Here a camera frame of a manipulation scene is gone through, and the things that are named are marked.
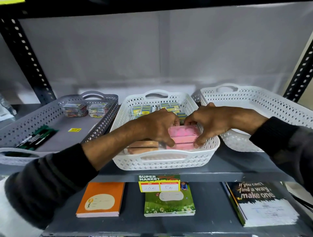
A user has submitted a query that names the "person's left hand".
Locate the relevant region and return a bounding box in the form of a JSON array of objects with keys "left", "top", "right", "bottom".
[{"left": 131, "top": 109, "right": 180, "bottom": 148}]

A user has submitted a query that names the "person's right hand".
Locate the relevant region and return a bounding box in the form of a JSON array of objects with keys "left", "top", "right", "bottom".
[{"left": 184, "top": 102, "right": 236, "bottom": 149}]

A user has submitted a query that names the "pink box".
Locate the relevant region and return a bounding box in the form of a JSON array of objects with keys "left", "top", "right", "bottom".
[
  {"left": 166, "top": 143, "right": 196, "bottom": 151},
  {"left": 167, "top": 125, "right": 202, "bottom": 138},
  {"left": 171, "top": 136, "right": 199, "bottom": 145}
]

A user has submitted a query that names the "person's left forearm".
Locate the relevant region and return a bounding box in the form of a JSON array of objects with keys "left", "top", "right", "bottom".
[{"left": 4, "top": 122, "right": 137, "bottom": 230}]

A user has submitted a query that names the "person's right forearm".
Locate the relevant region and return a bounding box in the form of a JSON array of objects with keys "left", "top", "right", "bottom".
[{"left": 230, "top": 109, "right": 313, "bottom": 196}]

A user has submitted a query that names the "white perforated plastic basket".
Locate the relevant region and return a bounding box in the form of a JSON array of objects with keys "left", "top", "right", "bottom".
[
  {"left": 191, "top": 83, "right": 313, "bottom": 153},
  {"left": 110, "top": 90, "right": 221, "bottom": 171}
]

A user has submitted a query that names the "orange-brown box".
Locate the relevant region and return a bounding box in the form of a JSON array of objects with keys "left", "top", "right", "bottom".
[
  {"left": 124, "top": 147, "right": 160, "bottom": 155},
  {"left": 127, "top": 140, "right": 160, "bottom": 148}
]

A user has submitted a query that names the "group of small yellow-blue boxes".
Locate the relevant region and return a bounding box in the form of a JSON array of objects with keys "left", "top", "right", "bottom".
[{"left": 131, "top": 102, "right": 189, "bottom": 122}]

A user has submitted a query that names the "grey shelf board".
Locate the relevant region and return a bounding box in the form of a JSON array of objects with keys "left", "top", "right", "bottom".
[
  {"left": 40, "top": 182, "right": 313, "bottom": 237},
  {"left": 0, "top": 104, "right": 296, "bottom": 183}
]

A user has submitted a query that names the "yellow shelf price label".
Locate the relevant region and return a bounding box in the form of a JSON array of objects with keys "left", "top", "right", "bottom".
[{"left": 138, "top": 174, "right": 181, "bottom": 193}]

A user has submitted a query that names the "green meadow-print notebook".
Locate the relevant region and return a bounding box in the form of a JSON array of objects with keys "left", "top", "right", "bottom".
[{"left": 143, "top": 182, "right": 196, "bottom": 217}]

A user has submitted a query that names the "clear box of coloured clips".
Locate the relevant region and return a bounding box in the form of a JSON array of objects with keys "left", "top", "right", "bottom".
[
  {"left": 62, "top": 102, "right": 89, "bottom": 118},
  {"left": 87, "top": 102, "right": 109, "bottom": 119}
]

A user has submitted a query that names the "orange notebook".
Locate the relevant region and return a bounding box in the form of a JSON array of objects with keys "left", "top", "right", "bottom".
[{"left": 75, "top": 182, "right": 126, "bottom": 218}]

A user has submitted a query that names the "black and white notebook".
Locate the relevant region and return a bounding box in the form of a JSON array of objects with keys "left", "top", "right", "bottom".
[{"left": 222, "top": 182, "right": 300, "bottom": 228}]

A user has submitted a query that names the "grey perforated plastic basket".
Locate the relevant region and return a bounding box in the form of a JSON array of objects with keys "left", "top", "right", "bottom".
[{"left": 0, "top": 91, "right": 119, "bottom": 167}]

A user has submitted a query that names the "green-black pack of pens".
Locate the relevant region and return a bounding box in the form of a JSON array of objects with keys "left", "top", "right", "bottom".
[{"left": 16, "top": 125, "right": 59, "bottom": 151}]

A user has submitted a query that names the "clear plastic bag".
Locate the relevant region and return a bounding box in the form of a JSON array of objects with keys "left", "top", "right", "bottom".
[{"left": 0, "top": 94, "right": 17, "bottom": 122}]

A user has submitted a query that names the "black metal shelving rack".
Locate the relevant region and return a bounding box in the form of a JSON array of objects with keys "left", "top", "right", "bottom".
[{"left": 0, "top": 0, "right": 313, "bottom": 237}]

